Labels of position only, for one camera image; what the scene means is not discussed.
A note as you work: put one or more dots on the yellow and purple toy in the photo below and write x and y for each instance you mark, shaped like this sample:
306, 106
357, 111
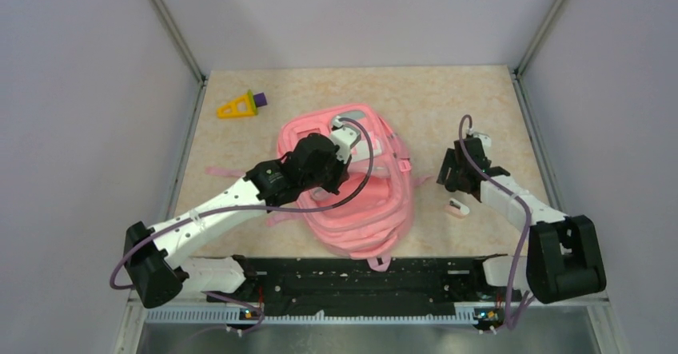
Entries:
246, 105

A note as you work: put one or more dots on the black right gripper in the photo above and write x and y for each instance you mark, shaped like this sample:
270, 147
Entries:
448, 171

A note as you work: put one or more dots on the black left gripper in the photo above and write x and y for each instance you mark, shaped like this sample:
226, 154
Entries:
340, 175

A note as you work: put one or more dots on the pink student backpack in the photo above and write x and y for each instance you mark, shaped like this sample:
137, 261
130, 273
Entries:
375, 206

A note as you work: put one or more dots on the aluminium frame rail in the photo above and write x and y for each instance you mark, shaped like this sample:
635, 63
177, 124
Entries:
588, 325

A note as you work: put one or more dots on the pink and white eraser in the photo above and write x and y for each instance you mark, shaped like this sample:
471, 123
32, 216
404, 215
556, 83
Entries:
456, 208

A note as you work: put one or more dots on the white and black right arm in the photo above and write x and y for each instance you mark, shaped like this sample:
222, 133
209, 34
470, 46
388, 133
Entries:
563, 259

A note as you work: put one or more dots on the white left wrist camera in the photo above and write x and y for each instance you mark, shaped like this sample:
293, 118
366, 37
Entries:
354, 144

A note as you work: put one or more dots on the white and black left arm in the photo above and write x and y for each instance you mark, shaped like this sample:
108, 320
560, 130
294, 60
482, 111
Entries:
153, 255

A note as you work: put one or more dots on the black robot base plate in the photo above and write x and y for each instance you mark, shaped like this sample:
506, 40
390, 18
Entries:
410, 286

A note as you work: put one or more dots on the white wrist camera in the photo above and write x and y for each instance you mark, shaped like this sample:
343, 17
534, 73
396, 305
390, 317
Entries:
483, 138
354, 144

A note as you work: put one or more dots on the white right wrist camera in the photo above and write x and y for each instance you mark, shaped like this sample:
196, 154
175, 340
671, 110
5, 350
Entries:
483, 138

